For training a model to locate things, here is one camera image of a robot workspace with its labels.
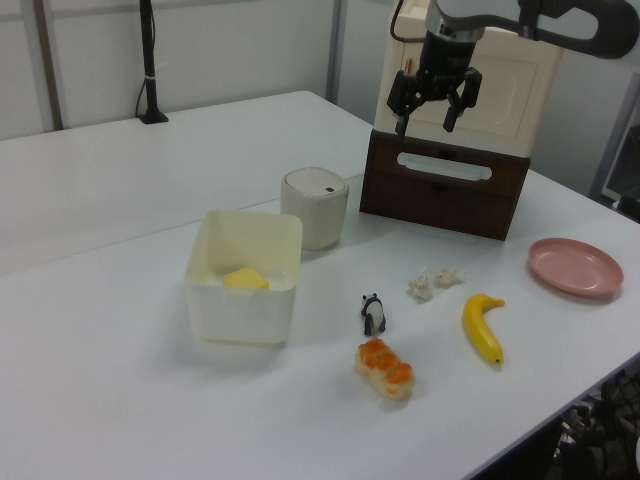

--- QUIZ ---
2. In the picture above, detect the yellow toy banana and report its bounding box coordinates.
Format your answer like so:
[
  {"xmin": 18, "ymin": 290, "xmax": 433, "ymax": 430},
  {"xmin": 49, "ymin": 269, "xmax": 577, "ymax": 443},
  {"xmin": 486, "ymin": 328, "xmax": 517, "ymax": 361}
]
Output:
[{"xmin": 461, "ymin": 293, "xmax": 506, "ymax": 372}]

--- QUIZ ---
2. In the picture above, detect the small beige trash can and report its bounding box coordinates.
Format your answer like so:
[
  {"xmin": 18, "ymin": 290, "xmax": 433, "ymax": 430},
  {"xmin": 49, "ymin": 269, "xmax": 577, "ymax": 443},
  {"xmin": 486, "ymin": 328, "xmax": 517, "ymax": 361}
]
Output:
[{"xmin": 279, "ymin": 167, "xmax": 350, "ymax": 251}]

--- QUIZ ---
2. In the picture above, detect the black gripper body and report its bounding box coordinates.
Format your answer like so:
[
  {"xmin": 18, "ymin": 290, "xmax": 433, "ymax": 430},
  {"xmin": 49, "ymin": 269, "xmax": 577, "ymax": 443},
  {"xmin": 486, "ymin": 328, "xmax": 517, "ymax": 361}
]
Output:
[{"xmin": 387, "ymin": 33, "xmax": 484, "ymax": 117}]

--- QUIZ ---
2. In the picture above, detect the crumpled white paper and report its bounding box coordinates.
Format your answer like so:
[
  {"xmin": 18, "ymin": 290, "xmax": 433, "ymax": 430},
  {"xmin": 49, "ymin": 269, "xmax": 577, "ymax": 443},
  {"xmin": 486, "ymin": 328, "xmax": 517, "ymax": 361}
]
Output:
[
  {"xmin": 408, "ymin": 266, "xmax": 435, "ymax": 304},
  {"xmin": 432, "ymin": 267, "xmax": 466, "ymax": 289}
]

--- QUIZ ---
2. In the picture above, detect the toy bread with orange topping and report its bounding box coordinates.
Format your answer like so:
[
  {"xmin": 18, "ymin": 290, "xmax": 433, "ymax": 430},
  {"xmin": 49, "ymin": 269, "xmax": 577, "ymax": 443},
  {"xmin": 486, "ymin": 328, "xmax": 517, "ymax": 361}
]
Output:
[{"xmin": 354, "ymin": 338, "xmax": 416, "ymax": 400}]

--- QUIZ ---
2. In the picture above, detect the dark wooden drawer box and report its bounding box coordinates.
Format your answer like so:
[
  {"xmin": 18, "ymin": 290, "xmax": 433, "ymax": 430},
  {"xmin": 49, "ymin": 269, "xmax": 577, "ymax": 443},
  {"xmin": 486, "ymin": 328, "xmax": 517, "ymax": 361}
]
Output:
[{"xmin": 358, "ymin": 128, "xmax": 531, "ymax": 242}]

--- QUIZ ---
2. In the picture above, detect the pink plastic plate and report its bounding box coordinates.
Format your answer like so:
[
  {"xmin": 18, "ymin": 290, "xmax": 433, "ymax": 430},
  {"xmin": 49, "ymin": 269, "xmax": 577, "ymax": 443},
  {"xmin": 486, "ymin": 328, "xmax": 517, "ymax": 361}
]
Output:
[{"xmin": 528, "ymin": 237, "xmax": 625, "ymax": 300}]

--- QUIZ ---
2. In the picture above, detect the cream plastic box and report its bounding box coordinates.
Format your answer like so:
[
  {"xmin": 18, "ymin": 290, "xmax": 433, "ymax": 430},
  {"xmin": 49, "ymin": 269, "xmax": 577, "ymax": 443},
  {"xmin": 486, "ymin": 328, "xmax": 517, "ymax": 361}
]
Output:
[{"xmin": 183, "ymin": 209, "xmax": 304, "ymax": 347}]

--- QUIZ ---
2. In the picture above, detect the white drawer handle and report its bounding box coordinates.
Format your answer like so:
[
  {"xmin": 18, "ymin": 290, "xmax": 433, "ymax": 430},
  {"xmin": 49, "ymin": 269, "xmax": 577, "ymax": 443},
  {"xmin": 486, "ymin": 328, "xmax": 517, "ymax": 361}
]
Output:
[{"xmin": 396, "ymin": 151, "xmax": 494, "ymax": 182}]

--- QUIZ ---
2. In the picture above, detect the black stand pole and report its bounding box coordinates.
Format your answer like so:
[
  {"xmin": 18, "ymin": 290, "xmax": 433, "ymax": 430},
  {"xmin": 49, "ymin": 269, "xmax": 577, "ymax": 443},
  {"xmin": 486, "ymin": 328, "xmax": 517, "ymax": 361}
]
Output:
[{"xmin": 134, "ymin": 0, "xmax": 170, "ymax": 125}]

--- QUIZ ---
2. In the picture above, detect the yellow block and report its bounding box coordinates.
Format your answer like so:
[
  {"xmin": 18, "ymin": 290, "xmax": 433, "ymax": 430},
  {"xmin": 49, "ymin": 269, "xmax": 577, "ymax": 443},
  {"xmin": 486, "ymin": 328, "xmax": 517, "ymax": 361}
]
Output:
[{"xmin": 223, "ymin": 266, "xmax": 270, "ymax": 291}]

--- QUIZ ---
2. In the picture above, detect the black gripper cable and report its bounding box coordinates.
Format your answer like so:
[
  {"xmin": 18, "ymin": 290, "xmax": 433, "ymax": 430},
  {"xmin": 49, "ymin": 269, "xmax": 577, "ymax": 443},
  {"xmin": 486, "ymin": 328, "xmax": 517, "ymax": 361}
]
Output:
[{"xmin": 388, "ymin": 0, "xmax": 427, "ymax": 45}]

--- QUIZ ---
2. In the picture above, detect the panda figurine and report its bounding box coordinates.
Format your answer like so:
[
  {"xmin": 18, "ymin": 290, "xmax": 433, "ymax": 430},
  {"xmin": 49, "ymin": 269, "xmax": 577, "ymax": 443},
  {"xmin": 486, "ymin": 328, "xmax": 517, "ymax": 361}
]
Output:
[{"xmin": 359, "ymin": 293, "xmax": 387, "ymax": 336}]

